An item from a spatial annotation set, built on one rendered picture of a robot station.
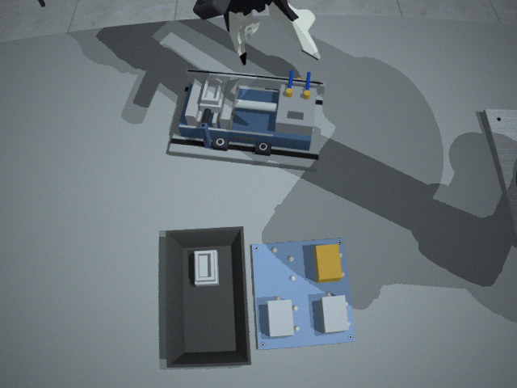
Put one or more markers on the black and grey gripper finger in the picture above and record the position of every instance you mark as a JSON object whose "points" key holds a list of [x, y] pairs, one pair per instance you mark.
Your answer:
{"points": [[236, 26], [283, 13]]}

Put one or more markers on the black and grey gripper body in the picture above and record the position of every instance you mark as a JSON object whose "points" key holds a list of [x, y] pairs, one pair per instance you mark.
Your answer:
{"points": [[246, 6]]}

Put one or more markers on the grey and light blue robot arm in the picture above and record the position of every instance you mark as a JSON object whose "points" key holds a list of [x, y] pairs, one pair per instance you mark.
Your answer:
{"points": [[207, 9]]}

